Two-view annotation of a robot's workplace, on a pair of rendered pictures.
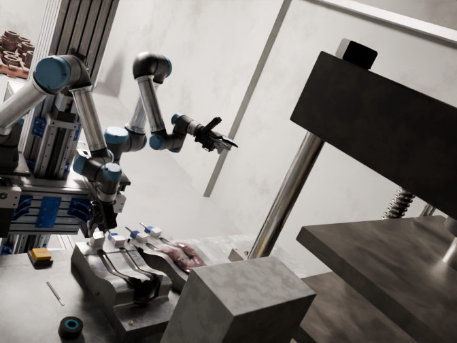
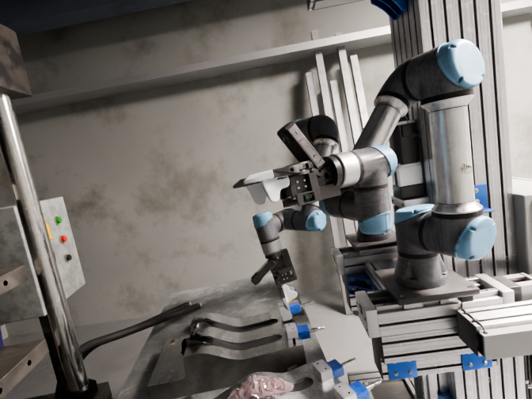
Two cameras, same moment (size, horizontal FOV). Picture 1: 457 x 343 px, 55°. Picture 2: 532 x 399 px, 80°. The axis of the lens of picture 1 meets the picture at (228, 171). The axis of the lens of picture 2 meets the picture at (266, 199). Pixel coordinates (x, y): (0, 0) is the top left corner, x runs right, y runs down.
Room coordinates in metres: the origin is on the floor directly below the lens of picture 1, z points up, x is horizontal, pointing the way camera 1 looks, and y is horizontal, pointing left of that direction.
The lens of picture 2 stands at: (2.44, -0.37, 1.49)
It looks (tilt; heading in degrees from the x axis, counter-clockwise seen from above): 8 degrees down; 135
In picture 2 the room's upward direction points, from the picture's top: 10 degrees counter-clockwise
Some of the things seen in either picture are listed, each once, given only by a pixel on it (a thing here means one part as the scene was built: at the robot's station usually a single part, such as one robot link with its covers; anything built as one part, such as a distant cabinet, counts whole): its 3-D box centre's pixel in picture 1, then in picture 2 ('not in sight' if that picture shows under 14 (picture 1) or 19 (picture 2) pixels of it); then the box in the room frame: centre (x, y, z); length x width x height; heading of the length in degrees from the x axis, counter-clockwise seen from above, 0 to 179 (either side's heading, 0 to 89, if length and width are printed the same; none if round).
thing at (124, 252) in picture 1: (130, 267); (229, 331); (1.57, 0.22, 0.92); 0.35 x 0.16 x 0.09; 48
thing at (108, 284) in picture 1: (126, 280); (228, 343); (1.55, 0.21, 0.87); 0.50 x 0.26 x 0.14; 48
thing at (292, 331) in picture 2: (113, 236); (305, 331); (1.78, 0.37, 0.89); 0.13 x 0.05 x 0.05; 48
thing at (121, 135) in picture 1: (114, 141); (417, 227); (2.10, 0.59, 1.20); 0.13 x 0.12 x 0.14; 157
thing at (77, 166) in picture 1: (90, 167); (286, 219); (1.64, 0.53, 1.24); 0.11 x 0.11 x 0.08; 89
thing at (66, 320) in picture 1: (70, 327); not in sight; (1.24, 0.30, 0.82); 0.08 x 0.08 x 0.04
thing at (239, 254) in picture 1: (250, 263); not in sight; (2.17, -0.31, 0.84); 0.20 x 0.15 x 0.07; 48
